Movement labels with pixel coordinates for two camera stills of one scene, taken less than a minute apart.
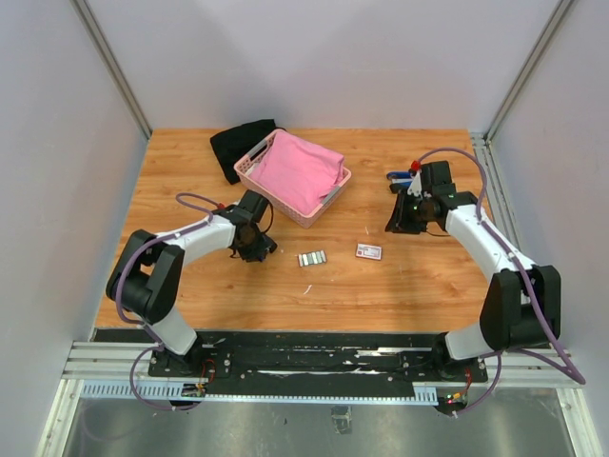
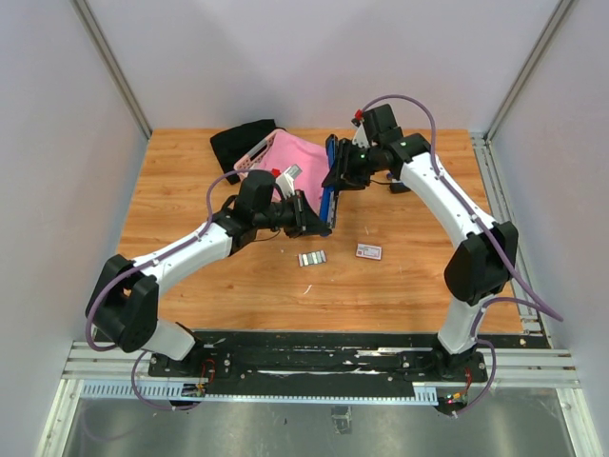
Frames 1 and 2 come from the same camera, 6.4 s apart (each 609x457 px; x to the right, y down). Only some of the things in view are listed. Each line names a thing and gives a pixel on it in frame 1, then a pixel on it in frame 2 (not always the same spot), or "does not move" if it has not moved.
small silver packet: [311, 258] does not move
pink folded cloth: [297, 172] does not move
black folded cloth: [232, 145] does not move
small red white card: [368, 251] does not move
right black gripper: [399, 222] -> [343, 175]
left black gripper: [255, 227] -> [305, 220]
